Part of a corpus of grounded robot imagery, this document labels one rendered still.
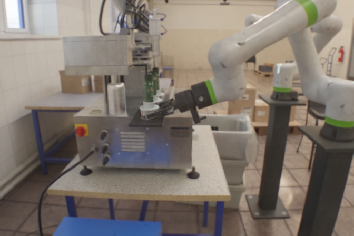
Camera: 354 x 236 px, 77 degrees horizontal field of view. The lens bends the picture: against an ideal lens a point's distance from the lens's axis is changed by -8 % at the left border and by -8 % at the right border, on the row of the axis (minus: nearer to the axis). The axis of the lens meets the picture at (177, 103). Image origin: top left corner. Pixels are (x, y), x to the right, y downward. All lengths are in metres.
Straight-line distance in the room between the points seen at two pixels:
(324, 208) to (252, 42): 0.87
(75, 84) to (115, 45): 1.91
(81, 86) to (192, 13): 9.06
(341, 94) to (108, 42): 0.95
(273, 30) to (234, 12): 10.75
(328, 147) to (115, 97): 0.87
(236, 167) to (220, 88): 1.15
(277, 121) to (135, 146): 1.12
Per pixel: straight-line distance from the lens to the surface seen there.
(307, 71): 1.20
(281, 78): 1.75
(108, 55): 0.97
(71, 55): 1.03
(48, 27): 3.50
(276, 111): 1.79
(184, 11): 11.36
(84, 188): 1.05
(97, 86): 2.80
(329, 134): 1.18
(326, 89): 1.17
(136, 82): 1.28
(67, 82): 2.90
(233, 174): 1.94
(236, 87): 0.83
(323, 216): 1.37
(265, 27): 0.84
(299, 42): 1.15
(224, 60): 0.75
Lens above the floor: 1.32
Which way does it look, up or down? 15 degrees down
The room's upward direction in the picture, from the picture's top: straight up
